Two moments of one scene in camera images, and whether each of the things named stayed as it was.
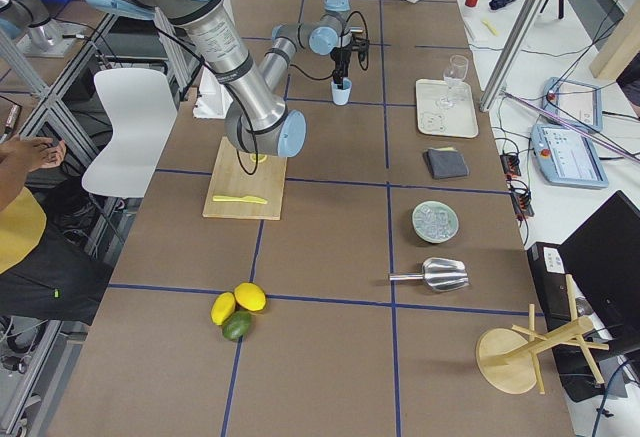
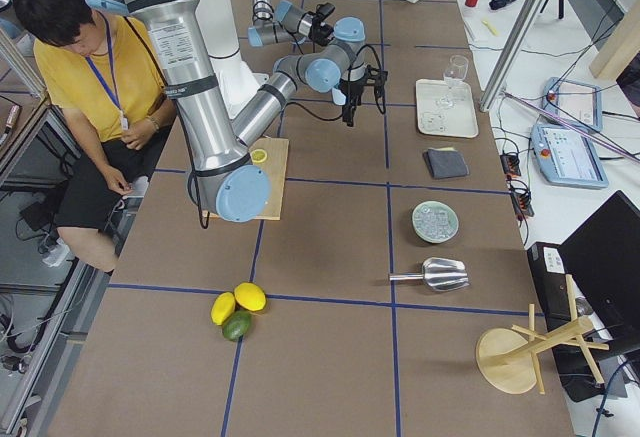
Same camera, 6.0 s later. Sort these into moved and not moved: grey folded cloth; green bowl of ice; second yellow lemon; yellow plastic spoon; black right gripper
Moved: black right gripper
Not moved: grey folded cloth; green bowl of ice; yellow plastic spoon; second yellow lemon
